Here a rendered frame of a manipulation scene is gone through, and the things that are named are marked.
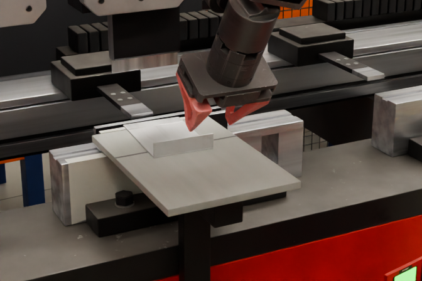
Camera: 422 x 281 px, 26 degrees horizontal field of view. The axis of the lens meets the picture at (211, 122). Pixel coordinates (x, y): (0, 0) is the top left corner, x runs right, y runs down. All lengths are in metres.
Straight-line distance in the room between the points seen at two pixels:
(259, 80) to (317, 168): 0.45
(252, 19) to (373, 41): 0.87
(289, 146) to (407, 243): 0.24
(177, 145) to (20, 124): 0.38
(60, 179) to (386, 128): 0.57
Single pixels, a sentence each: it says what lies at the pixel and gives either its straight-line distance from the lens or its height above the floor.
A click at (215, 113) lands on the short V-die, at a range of 1.36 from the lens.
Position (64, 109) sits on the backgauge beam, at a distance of 1.52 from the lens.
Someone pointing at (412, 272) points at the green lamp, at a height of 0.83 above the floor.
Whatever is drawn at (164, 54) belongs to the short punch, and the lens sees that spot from 1.31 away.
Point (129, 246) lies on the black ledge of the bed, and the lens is 1.25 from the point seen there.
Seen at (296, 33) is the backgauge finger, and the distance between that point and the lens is 1.66.
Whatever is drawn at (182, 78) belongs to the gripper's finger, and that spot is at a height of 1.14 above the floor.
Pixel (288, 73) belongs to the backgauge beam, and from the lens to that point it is 1.69.
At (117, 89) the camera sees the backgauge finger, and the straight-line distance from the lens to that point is 1.45.
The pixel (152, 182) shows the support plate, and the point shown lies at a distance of 1.13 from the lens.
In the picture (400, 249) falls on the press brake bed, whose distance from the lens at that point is 1.47.
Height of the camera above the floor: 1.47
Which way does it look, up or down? 21 degrees down
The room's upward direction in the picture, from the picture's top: straight up
